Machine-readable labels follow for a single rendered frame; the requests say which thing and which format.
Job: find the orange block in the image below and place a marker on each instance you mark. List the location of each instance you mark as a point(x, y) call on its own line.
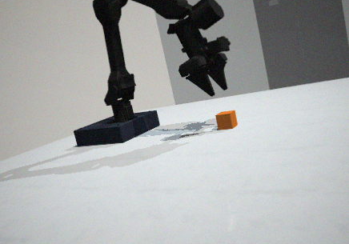
point(226, 120)

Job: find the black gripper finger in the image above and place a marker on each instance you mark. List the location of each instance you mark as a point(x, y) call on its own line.
point(218, 75)
point(200, 78)

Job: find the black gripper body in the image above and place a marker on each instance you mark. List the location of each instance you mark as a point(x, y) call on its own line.
point(196, 61)

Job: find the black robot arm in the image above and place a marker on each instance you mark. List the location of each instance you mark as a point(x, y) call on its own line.
point(203, 15)

